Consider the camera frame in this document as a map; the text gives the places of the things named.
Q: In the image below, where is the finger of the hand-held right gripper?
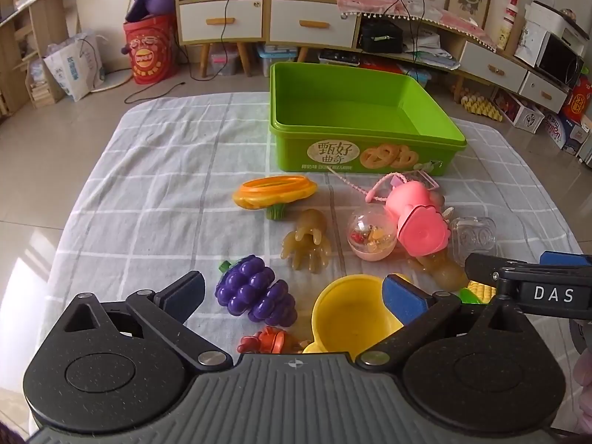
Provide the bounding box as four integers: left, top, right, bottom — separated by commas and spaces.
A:
540, 250, 592, 271
465, 253, 592, 321

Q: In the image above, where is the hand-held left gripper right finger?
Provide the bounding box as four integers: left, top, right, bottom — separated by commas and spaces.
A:
356, 274, 530, 374

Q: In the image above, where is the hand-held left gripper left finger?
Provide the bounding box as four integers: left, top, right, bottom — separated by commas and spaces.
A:
62, 270, 234, 374

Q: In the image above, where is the yellow corn toy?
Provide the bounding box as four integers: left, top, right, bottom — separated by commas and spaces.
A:
458, 280, 498, 305

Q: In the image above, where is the clear plastic case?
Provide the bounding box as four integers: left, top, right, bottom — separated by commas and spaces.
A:
448, 215, 498, 266

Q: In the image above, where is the tan rubber hand toy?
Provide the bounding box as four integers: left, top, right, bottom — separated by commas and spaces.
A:
280, 208, 333, 275
406, 245, 469, 293

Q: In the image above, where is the yellow plastic cup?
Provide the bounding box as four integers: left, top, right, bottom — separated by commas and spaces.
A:
303, 274, 412, 356

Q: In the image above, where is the beige starfish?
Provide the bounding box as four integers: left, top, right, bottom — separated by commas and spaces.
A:
438, 204, 458, 231

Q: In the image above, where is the purple grapes toy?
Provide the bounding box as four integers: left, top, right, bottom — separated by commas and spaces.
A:
214, 254, 298, 327

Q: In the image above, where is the clear pink capsule ball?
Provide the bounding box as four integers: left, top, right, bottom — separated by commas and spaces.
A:
347, 206, 398, 260

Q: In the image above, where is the pink pig toy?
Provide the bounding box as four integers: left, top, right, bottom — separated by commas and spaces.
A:
330, 171, 451, 257

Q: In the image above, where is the red orange plastic toy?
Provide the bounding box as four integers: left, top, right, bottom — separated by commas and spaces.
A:
237, 326, 315, 356

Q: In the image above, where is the orange pineapple slice toy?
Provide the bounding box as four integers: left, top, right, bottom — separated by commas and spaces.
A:
231, 175, 319, 220

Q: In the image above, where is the green plastic box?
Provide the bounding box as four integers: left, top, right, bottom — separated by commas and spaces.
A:
268, 61, 468, 177

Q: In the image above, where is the grey checked tablecloth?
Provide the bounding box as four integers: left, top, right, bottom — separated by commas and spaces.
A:
28, 91, 586, 431

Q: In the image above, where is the blue white box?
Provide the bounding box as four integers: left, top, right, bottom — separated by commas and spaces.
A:
542, 111, 584, 149

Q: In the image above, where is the white printed storage box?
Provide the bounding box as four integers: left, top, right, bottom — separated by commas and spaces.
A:
491, 87, 545, 134

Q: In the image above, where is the large red box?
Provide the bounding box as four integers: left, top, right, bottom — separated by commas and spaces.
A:
559, 76, 592, 123

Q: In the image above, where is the yellow egg tray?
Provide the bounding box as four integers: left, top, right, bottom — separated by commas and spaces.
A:
461, 92, 504, 122

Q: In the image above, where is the black microwave oven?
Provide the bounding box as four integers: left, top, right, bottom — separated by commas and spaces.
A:
536, 31, 586, 91

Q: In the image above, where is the white round base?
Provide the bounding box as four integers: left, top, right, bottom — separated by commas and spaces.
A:
95, 67, 135, 94

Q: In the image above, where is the white printed sheet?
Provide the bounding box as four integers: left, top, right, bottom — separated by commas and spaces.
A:
514, 21, 549, 63

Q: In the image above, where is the curved wooden stand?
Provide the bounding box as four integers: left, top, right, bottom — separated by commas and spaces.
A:
356, 9, 571, 114

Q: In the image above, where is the red shoebox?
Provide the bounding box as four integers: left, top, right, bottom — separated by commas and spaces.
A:
361, 53, 410, 75

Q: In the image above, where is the folded light blue cloth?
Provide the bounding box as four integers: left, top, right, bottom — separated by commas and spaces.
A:
402, 25, 460, 63

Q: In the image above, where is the red printed bucket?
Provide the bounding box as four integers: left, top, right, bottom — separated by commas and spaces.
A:
122, 14, 179, 85

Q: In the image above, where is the white red bottle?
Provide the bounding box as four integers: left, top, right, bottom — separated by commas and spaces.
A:
497, 4, 518, 51

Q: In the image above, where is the stack of books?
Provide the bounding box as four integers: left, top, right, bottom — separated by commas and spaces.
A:
25, 62, 65, 105

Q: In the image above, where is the white paper bag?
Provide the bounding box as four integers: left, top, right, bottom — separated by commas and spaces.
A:
43, 30, 106, 102

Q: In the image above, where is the clear storage box blue lid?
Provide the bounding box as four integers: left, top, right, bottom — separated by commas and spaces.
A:
256, 44, 297, 77

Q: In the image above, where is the clear storage box black lid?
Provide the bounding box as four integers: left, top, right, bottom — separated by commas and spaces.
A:
318, 48, 362, 68

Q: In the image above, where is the black bag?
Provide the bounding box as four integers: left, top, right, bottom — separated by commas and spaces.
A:
360, 21, 404, 54

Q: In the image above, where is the low wooden cabinet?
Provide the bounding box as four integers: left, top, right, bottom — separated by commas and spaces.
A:
266, 0, 362, 64

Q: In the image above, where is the wooden desk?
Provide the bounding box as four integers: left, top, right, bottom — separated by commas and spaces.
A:
0, 0, 80, 118

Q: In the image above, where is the white drawer orange handle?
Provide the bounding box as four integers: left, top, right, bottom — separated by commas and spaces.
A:
518, 71, 569, 112
269, 0, 359, 48
178, 0, 265, 46
458, 41, 528, 93

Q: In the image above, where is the black floor cable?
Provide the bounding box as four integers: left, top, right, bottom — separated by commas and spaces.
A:
124, 82, 186, 105

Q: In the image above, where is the black hanging cable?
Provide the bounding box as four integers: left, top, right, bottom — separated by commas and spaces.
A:
191, 0, 232, 79

